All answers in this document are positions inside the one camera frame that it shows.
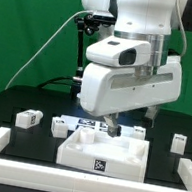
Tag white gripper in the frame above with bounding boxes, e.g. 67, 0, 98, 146
80, 57, 182, 137

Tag white square table top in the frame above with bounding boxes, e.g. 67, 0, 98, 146
56, 127, 149, 183

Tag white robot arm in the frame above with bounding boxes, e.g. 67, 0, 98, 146
80, 0, 192, 137

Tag white fiducial marker sheet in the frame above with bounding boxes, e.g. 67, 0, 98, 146
57, 113, 136, 141

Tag white U-shaped fence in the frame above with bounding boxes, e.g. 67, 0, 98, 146
0, 127, 188, 192

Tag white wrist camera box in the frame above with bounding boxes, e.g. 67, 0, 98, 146
86, 36, 151, 68

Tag black cables at base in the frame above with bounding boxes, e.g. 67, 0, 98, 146
37, 71, 77, 95

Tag black mounted camera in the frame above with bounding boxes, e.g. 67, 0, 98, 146
92, 11, 116, 25

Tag white camera cable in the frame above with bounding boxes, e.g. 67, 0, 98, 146
4, 0, 96, 103

